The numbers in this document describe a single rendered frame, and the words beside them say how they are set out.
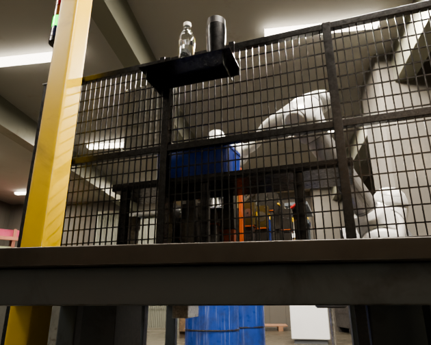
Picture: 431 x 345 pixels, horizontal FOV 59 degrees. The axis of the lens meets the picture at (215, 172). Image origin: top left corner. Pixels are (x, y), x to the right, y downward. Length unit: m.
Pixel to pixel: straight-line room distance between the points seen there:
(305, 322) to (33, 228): 5.33
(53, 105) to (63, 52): 0.26
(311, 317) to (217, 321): 2.43
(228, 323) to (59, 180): 3.11
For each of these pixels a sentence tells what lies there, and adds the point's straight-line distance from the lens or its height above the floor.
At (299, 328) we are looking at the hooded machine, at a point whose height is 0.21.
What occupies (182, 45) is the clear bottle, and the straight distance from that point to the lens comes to 1.51.
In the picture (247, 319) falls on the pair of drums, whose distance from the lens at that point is 4.88.
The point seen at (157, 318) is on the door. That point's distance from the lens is 10.65.
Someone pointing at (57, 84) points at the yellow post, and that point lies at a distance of 1.75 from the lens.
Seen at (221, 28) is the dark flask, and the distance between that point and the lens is 1.50.
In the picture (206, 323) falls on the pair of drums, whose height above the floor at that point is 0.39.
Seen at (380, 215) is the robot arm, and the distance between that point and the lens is 1.67.
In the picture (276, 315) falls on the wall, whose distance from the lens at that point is 10.23.
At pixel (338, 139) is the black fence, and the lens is 1.29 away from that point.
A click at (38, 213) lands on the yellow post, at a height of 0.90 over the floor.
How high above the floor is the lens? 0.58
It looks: 19 degrees up
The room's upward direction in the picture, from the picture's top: straight up
